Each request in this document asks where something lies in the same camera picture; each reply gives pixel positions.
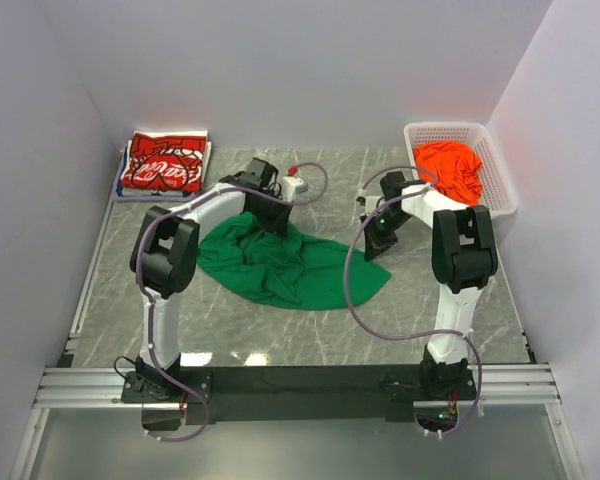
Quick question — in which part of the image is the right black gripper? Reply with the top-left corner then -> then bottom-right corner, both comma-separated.
361,210 -> 413,262

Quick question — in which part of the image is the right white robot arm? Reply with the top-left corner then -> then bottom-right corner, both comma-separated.
356,171 -> 498,399

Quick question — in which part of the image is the green t-shirt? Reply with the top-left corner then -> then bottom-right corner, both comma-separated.
196,210 -> 393,312

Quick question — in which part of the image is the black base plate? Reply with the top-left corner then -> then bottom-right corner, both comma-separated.
121,365 -> 477,425

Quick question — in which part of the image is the folded red printed t-shirt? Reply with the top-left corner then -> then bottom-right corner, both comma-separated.
122,130 -> 211,194

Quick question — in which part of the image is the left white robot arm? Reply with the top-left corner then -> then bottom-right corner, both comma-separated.
130,158 -> 308,402

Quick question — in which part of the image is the aluminium rail frame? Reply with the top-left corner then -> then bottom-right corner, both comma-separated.
10,202 -> 585,479

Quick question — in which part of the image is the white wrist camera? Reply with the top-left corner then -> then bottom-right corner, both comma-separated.
356,195 -> 384,214
279,167 -> 309,203

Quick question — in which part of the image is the white plastic basket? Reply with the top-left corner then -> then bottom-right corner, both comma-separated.
404,121 -> 518,218

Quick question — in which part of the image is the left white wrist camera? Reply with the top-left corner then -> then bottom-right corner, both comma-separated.
279,167 -> 309,203

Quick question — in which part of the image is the orange t-shirt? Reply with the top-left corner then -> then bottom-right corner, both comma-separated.
413,141 -> 483,206

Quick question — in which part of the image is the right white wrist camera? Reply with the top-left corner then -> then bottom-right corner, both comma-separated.
356,195 -> 384,214

